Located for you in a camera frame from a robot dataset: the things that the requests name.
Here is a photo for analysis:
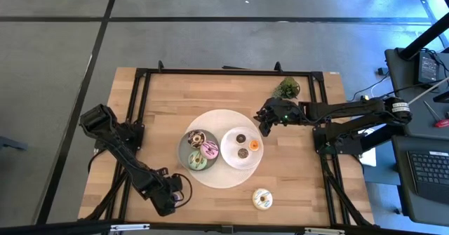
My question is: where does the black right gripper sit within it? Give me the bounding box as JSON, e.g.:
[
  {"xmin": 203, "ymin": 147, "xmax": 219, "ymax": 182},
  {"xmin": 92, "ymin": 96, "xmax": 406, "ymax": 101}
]
[{"xmin": 255, "ymin": 98, "xmax": 304, "ymax": 138}]

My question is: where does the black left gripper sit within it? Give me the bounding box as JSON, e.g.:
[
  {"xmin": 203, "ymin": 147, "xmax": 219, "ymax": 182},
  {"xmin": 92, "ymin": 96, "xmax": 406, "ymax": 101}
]
[{"xmin": 141, "ymin": 167, "xmax": 184, "ymax": 218}]

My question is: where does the large green frosted donut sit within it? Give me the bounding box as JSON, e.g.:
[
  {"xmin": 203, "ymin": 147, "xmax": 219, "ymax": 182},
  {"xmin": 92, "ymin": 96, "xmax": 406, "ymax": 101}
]
[{"xmin": 187, "ymin": 150, "xmax": 208, "ymax": 172}]

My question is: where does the large pink frosted donut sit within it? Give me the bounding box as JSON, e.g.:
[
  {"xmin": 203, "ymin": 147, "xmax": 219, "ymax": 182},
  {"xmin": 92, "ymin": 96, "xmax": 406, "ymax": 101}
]
[{"xmin": 199, "ymin": 140, "xmax": 220, "ymax": 161}]

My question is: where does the large chocolate drizzled donut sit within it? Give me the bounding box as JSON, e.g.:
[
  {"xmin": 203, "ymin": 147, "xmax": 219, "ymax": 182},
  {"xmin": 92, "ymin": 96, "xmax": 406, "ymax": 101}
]
[{"xmin": 187, "ymin": 129, "xmax": 207, "ymax": 149}]

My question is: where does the large white glazed donut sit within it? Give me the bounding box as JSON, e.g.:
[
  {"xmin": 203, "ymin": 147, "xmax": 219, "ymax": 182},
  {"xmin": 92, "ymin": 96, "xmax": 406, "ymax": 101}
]
[{"xmin": 251, "ymin": 187, "xmax": 274, "ymax": 211}]

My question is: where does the green succulent potted plant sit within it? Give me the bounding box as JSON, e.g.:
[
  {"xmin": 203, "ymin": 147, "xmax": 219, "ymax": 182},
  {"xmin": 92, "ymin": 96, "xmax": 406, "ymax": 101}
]
[{"xmin": 272, "ymin": 76, "xmax": 302, "ymax": 101}]

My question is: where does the grey round plate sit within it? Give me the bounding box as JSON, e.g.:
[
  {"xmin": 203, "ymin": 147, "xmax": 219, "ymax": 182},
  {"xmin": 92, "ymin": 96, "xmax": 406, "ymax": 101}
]
[{"xmin": 177, "ymin": 128, "xmax": 221, "ymax": 172}]

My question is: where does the white round plate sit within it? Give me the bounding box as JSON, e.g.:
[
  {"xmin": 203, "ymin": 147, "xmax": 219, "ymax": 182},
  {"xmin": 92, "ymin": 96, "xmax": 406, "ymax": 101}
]
[{"xmin": 220, "ymin": 126, "xmax": 264, "ymax": 170}]

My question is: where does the round white woven placemat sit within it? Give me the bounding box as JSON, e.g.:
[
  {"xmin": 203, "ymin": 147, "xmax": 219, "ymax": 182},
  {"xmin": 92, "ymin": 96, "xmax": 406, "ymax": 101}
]
[{"xmin": 184, "ymin": 108, "xmax": 261, "ymax": 189}]

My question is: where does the white paper sheet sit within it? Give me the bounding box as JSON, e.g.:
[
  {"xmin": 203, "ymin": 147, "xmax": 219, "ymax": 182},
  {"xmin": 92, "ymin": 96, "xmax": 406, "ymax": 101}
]
[{"xmin": 356, "ymin": 128, "xmax": 378, "ymax": 168}]

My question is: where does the dark grey desk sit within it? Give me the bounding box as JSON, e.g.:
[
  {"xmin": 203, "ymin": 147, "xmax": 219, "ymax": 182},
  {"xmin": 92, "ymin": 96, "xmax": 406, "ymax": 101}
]
[
  {"xmin": 391, "ymin": 135, "xmax": 449, "ymax": 227},
  {"xmin": 384, "ymin": 46, "xmax": 449, "ymax": 140}
]

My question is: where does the dark chair base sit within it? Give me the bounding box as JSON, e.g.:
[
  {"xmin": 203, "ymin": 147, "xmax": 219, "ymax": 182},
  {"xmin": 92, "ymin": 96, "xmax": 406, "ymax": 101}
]
[{"xmin": 0, "ymin": 135, "xmax": 29, "ymax": 152}]

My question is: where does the thin white rod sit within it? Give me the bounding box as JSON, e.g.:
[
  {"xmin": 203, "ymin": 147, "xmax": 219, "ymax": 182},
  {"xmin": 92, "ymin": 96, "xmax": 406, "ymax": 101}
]
[{"xmin": 408, "ymin": 76, "xmax": 449, "ymax": 105}]

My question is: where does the black electronics box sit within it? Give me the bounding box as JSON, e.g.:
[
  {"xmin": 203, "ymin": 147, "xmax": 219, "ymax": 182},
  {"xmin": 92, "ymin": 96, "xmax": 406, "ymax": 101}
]
[{"xmin": 417, "ymin": 51, "xmax": 441, "ymax": 86}]

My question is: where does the black computer keyboard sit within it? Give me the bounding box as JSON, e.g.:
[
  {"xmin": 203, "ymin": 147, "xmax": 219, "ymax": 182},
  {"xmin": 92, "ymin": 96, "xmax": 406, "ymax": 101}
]
[{"xmin": 406, "ymin": 150, "xmax": 449, "ymax": 206}]

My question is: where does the black diagonal pole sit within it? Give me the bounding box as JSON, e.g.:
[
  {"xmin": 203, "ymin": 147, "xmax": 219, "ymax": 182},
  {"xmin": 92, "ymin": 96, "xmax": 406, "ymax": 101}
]
[{"xmin": 399, "ymin": 11, "xmax": 449, "ymax": 62}]

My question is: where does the black left gripper cable loop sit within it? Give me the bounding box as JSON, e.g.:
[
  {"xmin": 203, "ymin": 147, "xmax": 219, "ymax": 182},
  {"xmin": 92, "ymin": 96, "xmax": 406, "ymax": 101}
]
[{"xmin": 171, "ymin": 173, "xmax": 194, "ymax": 208}]

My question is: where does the silver rail bracket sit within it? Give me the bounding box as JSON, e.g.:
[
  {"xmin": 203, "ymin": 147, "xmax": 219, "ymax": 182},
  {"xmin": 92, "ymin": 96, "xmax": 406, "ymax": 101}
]
[
  {"xmin": 303, "ymin": 227, "xmax": 347, "ymax": 235},
  {"xmin": 109, "ymin": 223, "xmax": 151, "ymax": 233}
]

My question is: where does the black aluminium table frame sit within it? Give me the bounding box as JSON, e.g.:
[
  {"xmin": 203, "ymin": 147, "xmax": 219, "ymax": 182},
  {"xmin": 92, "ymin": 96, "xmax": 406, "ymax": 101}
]
[{"xmin": 82, "ymin": 60, "xmax": 375, "ymax": 229}]

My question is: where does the black camera mount rail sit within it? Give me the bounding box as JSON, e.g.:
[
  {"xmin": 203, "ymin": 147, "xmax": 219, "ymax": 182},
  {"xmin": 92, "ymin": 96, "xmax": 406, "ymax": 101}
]
[{"xmin": 0, "ymin": 218, "xmax": 449, "ymax": 235}]

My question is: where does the red handled screwdriver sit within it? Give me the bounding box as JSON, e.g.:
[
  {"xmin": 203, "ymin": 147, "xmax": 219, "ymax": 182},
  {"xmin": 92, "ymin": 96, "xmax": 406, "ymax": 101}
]
[{"xmin": 422, "ymin": 100, "xmax": 449, "ymax": 128}]

